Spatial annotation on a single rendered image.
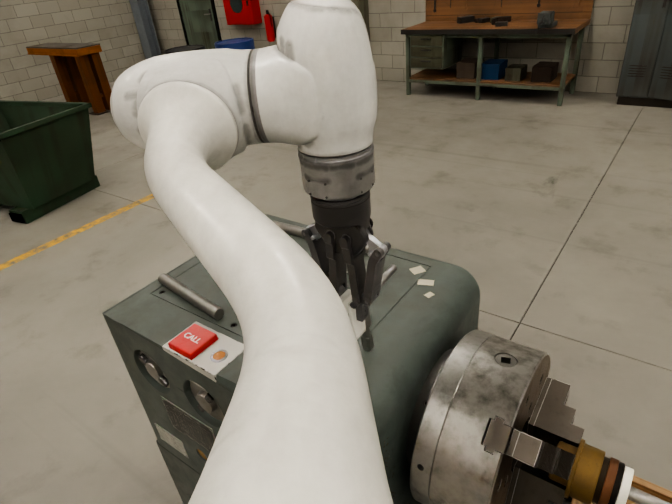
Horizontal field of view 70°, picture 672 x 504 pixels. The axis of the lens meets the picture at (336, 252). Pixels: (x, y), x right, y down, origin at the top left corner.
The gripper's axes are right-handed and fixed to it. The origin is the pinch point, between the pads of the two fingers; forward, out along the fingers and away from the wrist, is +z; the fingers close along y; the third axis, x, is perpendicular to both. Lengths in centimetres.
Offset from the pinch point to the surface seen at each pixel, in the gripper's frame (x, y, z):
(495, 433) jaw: 2.7, 21.6, 14.9
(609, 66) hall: 662, -66, 105
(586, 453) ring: 12.1, 32.8, 22.5
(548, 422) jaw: 16.3, 26.4, 24.1
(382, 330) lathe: 8.2, -0.1, 9.2
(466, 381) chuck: 6.9, 15.4, 11.8
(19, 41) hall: 379, -977, 36
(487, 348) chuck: 14.7, 15.7, 11.2
